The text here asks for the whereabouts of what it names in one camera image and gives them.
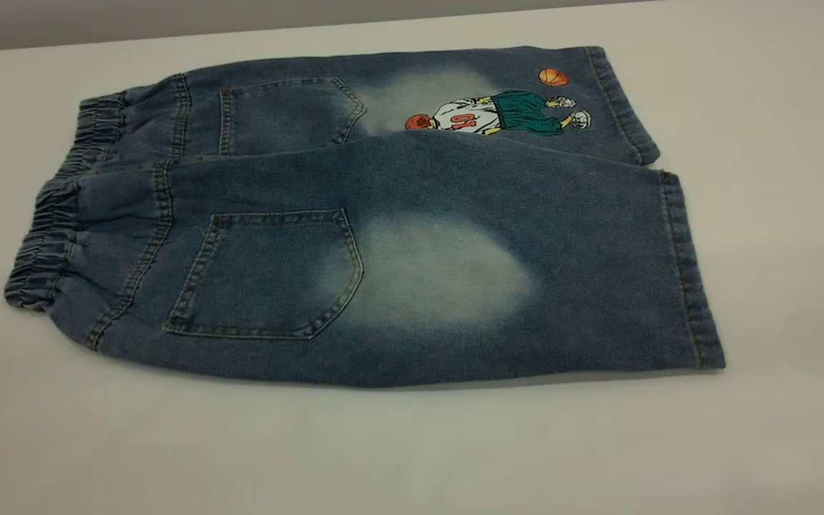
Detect blue denim pants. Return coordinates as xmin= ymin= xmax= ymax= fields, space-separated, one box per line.
xmin=3 ymin=45 xmax=727 ymax=389

